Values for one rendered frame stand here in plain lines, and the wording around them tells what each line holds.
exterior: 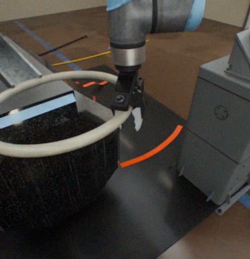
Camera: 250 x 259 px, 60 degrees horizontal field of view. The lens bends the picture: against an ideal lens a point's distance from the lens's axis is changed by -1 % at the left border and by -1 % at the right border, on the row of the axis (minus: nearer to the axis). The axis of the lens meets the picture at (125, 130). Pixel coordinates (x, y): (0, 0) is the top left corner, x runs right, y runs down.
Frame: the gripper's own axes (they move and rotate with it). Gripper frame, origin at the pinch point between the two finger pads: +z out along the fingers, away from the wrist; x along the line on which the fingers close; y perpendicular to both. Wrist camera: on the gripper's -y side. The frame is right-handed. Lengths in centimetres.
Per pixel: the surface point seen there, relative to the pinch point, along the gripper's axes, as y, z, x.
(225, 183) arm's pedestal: 44, 67, -48
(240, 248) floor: 19, 93, -59
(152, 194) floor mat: 42, 87, -5
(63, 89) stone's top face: 26.1, 2.4, 35.6
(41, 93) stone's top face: 21.1, 2.2, 43.8
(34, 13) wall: 480, 40, 351
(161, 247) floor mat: 8, 89, -15
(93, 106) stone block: 31.8, 13.6, 25.3
